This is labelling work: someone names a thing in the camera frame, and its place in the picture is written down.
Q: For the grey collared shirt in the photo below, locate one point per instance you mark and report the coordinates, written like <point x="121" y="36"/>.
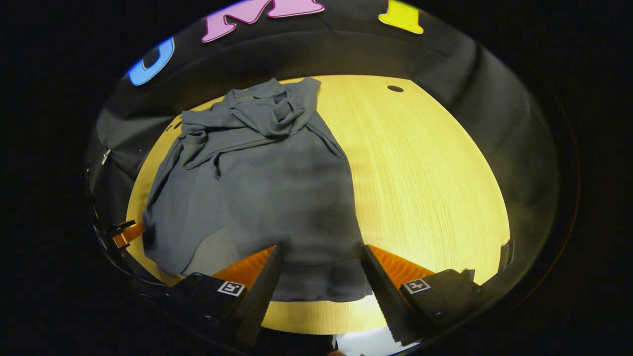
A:
<point x="257" y="198"/>

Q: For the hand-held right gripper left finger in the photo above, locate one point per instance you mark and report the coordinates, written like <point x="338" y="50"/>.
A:
<point x="264" y="291"/>

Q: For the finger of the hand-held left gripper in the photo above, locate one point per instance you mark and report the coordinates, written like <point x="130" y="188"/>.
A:
<point x="126" y="235"/>

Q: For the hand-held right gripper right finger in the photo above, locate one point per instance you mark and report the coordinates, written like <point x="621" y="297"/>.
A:
<point x="383" y="296"/>

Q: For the silver metal cloth clip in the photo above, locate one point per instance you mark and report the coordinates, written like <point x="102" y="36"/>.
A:
<point x="105" y="156"/>

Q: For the black backdrop cloth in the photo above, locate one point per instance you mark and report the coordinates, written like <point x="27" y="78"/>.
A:
<point x="445" y="54"/>

